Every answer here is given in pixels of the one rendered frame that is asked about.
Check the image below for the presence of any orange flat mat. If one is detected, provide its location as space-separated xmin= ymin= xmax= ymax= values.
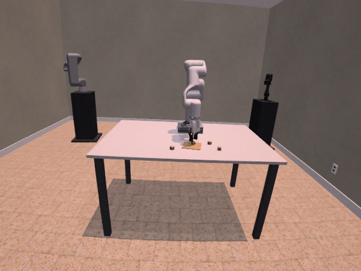
xmin=182 ymin=141 xmax=201 ymax=150

